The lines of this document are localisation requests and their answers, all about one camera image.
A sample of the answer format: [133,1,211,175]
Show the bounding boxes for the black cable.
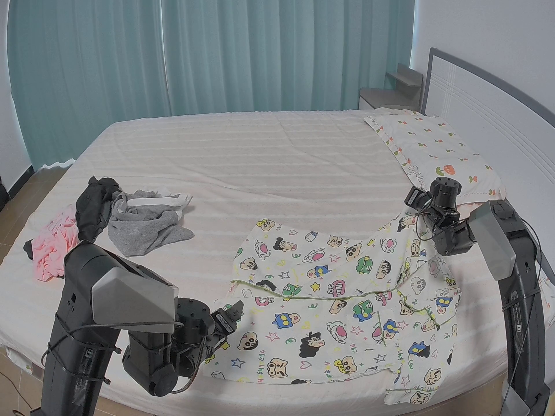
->
[171,341,206,394]

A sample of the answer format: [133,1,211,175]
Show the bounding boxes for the grey bedside table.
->
[359,63,425,114]

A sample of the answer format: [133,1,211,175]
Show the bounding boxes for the white printed pyjama top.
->
[201,211,462,406]

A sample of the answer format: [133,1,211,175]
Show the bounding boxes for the white printed pillow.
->
[363,107,508,207]

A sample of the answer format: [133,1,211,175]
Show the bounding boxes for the blue-green curtain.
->
[8,0,172,172]
[160,0,419,116]

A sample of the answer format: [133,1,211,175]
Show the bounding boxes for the black garment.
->
[75,176,121,244]

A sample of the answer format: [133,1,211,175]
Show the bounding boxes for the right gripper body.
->
[404,186,431,213]

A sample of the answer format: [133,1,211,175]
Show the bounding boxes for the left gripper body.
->
[210,306,239,337]

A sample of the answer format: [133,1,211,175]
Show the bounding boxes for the bed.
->
[0,48,555,406]

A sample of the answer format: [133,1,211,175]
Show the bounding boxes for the pink garment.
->
[32,204,81,283]

